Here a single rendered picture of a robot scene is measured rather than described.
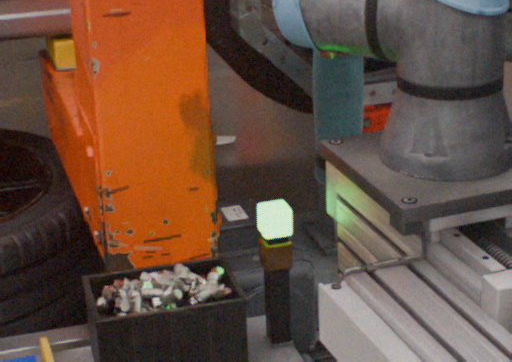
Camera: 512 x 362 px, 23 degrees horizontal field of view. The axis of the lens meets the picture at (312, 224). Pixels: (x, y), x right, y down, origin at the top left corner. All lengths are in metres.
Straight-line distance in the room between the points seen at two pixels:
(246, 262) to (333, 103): 0.31
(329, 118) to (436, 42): 0.87
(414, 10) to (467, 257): 0.26
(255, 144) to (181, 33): 2.08
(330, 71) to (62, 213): 0.51
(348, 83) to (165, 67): 0.50
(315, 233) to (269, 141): 1.22
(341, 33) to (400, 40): 0.07
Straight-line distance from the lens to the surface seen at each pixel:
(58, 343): 1.95
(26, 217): 2.11
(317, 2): 1.38
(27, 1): 2.22
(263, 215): 1.67
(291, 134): 3.86
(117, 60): 1.71
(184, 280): 1.69
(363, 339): 1.24
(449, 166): 1.34
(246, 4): 2.19
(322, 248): 2.55
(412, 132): 1.35
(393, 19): 1.33
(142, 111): 1.74
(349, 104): 2.16
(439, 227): 1.34
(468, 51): 1.32
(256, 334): 1.80
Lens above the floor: 1.33
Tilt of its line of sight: 24 degrees down
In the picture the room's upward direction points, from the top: 1 degrees counter-clockwise
